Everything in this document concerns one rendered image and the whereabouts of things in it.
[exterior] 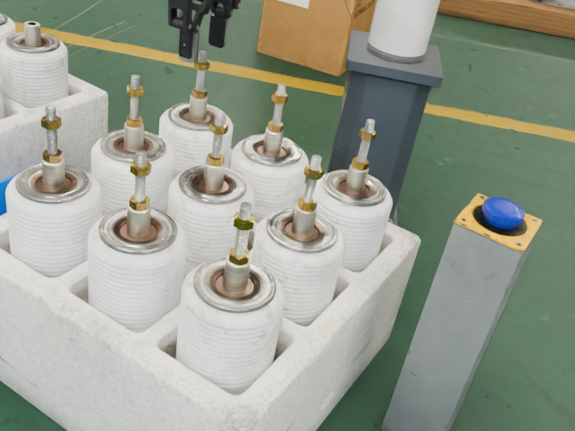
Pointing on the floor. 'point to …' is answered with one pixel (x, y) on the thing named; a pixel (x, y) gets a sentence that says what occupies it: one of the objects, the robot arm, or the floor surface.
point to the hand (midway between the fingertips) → (203, 43)
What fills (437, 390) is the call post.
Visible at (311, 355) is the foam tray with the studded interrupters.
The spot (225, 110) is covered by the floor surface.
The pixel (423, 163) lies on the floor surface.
